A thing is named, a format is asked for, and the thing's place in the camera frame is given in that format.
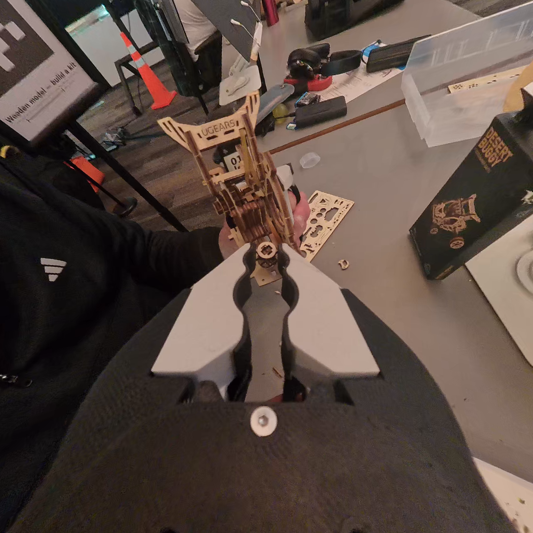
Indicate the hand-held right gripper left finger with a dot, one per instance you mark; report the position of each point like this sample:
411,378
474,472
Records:
200,329

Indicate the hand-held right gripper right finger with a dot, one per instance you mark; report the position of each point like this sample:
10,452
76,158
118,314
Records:
333,333

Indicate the brown wooden model assembly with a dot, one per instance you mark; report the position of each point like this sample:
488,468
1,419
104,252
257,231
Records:
245,191

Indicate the person's left forearm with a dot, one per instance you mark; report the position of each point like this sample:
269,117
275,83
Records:
166,254

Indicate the dark model kit box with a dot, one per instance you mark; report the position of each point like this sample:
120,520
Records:
470,200

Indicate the person's left hand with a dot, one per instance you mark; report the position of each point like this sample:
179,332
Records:
302,212

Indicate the clear tape roll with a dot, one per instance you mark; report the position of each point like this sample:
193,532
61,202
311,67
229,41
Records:
310,160

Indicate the wooden sheet round cutouts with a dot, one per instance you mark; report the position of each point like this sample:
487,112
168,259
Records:
329,216

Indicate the black rectangular case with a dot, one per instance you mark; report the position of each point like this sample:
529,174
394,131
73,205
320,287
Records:
320,112

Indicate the grey pouch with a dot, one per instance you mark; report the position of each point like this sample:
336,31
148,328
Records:
277,98

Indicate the black headphones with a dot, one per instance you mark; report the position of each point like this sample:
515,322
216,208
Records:
308,58

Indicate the person's black clothing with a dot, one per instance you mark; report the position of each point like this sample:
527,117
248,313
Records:
62,312

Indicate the striped orange traffic cone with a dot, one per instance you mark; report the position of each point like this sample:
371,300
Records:
154,87

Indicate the black metal stand leg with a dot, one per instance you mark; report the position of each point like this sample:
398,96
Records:
125,175

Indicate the black zip pouch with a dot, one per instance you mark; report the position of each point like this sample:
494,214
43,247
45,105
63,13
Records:
395,54

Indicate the maroon water bottle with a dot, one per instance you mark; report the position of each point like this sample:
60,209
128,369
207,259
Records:
270,12

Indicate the black bag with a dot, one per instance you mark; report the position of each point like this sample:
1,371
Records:
345,16

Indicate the wooden book stand white base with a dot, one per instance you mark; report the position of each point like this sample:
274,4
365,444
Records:
499,283

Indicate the clear plastic container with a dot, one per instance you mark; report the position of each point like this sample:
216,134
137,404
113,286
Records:
458,108

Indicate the pale perforated wooden sheet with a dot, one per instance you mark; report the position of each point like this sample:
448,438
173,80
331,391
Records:
487,81

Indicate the framed black-white marker sign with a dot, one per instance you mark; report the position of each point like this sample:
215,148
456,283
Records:
37,75

